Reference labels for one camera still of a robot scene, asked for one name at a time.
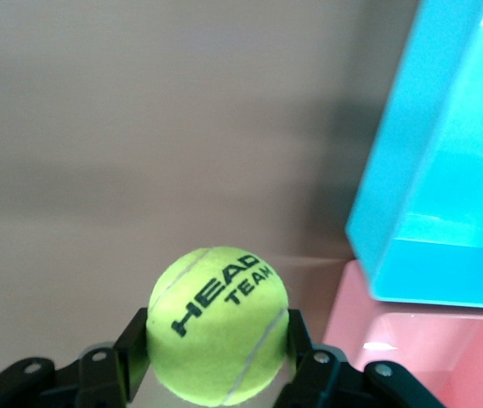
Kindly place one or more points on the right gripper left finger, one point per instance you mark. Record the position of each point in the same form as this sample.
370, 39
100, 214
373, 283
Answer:
133, 353

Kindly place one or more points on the brown table cover sheet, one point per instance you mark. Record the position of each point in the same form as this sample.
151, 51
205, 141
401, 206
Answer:
139, 149

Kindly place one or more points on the pink plastic bin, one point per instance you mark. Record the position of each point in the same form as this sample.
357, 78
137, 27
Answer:
416, 353

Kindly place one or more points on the blue plastic bin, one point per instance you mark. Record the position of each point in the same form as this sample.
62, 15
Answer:
437, 170

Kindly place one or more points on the yellow tennis ball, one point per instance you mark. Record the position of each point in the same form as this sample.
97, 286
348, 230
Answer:
216, 331

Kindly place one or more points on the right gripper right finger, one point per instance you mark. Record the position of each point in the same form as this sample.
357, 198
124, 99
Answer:
305, 370

